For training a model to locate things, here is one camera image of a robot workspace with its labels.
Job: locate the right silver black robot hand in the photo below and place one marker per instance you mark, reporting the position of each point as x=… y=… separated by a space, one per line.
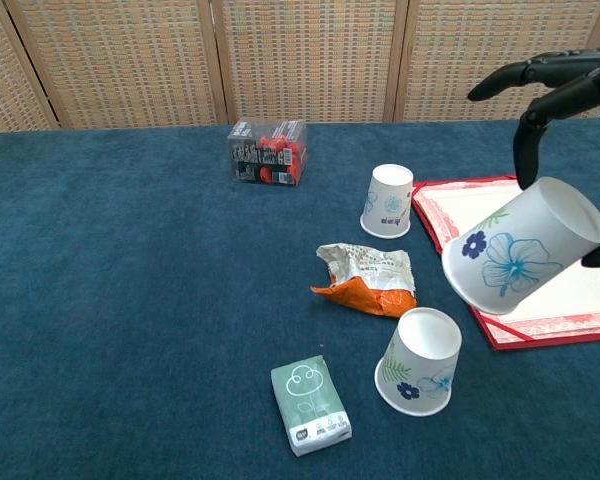
x=575 y=65

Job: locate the white floral paper cup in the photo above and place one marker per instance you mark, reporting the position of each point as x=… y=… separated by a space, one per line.
x=387 y=200
x=520 y=250
x=420 y=365

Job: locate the red certificate folder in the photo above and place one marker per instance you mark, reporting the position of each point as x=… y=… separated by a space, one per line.
x=580 y=300

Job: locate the woven wooden folding screen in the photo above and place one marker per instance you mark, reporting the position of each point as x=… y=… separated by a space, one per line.
x=300 y=60

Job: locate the crumpled orange snack wrapper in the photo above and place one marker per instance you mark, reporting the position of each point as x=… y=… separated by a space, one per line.
x=370 y=285

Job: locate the clear box red black contents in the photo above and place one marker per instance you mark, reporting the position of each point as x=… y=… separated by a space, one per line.
x=267 y=155

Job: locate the green tissue pack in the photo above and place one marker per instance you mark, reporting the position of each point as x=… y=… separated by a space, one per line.
x=310 y=405

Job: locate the blue carpet table mat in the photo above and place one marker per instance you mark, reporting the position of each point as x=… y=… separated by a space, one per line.
x=130 y=275

